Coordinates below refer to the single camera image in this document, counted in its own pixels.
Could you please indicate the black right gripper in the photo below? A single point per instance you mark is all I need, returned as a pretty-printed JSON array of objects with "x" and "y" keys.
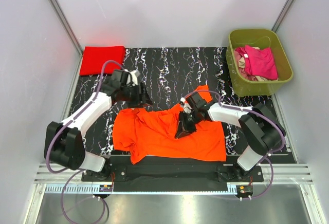
[{"x": 187, "y": 120}]

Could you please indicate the white slotted cable duct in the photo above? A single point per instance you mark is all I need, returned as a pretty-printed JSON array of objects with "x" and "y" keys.
[{"x": 220, "y": 189}]

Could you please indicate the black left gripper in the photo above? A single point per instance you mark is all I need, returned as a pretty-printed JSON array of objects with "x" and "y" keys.
[{"x": 141, "y": 94}]

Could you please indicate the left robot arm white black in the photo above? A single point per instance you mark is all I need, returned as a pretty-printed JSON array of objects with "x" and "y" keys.
[{"x": 64, "y": 140}]

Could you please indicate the red folded t shirt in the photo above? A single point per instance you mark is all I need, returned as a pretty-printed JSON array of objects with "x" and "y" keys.
[{"x": 94, "y": 58}]

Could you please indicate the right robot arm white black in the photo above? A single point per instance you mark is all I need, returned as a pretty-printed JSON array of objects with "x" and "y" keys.
[{"x": 262, "y": 130}]

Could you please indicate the corner aluminium post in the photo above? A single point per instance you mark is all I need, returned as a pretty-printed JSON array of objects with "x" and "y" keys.
[
  {"x": 68, "y": 29},
  {"x": 282, "y": 15}
]

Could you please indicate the pink t shirt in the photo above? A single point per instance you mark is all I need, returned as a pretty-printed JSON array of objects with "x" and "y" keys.
[{"x": 259, "y": 63}]

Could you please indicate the olive green plastic bin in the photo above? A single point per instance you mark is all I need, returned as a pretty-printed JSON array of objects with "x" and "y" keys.
[{"x": 257, "y": 62}]

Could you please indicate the right corner aluminium post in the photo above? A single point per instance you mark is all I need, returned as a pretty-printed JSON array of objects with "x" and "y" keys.
[{"x": 282, "y": 15}]

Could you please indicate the left corner aluminium post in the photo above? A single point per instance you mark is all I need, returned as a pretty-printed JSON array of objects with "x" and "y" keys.
[{"x": 68, "y": 29}]

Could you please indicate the orange t shirt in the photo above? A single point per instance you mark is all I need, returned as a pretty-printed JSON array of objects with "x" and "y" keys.
[{"x": 152, "y": 133}]

